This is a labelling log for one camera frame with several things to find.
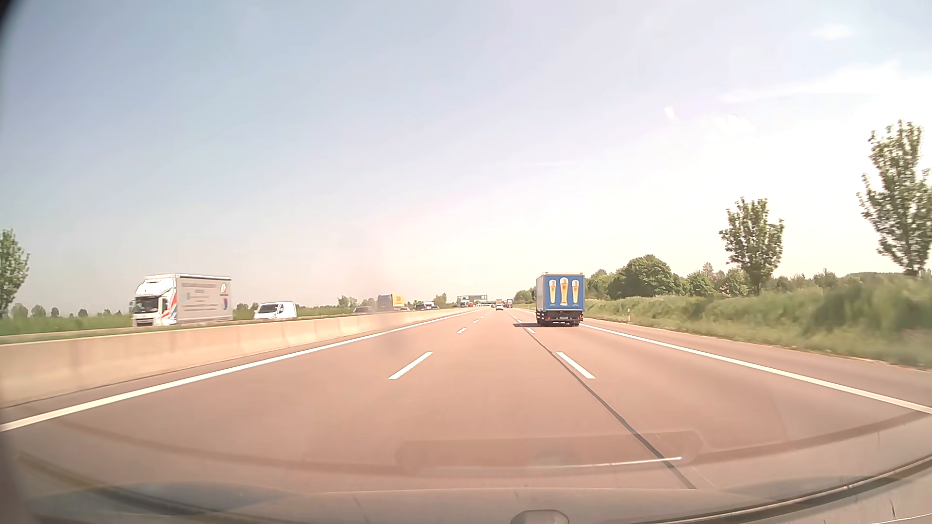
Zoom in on blue box lorry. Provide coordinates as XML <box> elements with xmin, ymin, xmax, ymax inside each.
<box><xmin>535</xmin><ymin>273</ymin><xmax>585</xmax><ymax>327</ymax></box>

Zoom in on road markings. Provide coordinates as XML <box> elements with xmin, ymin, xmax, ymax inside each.
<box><xmin>0</xmin><ymin>308</ymin><xmax>932</xmax><ymax>433</ymax></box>

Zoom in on grey asphalt road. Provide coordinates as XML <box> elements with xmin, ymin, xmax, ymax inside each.
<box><xmin>0</xmin><ymin>307</ymin><xmax>932</xmax><ymax>503</ymax></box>

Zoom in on row of trees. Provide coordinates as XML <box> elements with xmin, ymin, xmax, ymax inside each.
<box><xmin>513</xmin><ymin>254</ymin><xmax>751</xmax><ymax>303</ymax></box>

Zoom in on car's own bonnet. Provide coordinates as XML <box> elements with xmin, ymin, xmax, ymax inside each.
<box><xmin>22</xmin><ymin>455</ymin><xmax>932</xmax><ymax>524</ymax></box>

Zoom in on white box lorry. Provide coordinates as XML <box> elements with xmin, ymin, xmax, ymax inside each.
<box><xmin>130</xmin><ymin>274</ymin><xmax>234</xmax><ymax>328</ymax></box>

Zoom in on tall slender tree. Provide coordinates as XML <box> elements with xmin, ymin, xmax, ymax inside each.
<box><xmin>719</xmin><ymin>197</ymin><xmax>786</xmax><ymax>295</ymax></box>
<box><xmin>857</xmin><ymin>120</ymin><xmax>932</xmax><ymax>278</ymax></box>

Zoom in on grass verge with bushes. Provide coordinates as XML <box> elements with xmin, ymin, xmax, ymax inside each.
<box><xmin>513</xmin><ymin>273</ymin><xmax>932</xmax><ymax>369</ymax></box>

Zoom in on concrete median barrier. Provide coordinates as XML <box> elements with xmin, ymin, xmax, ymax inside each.
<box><xmin>0</xmin><ymin>308</ymin><xmax>478</xmax><ymax>409</ymax></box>

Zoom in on green field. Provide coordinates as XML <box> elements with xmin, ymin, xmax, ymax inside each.
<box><xmin>0</xmin><ymin>306</ymin><xmax>365</xmax><ymax>337</ymax></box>

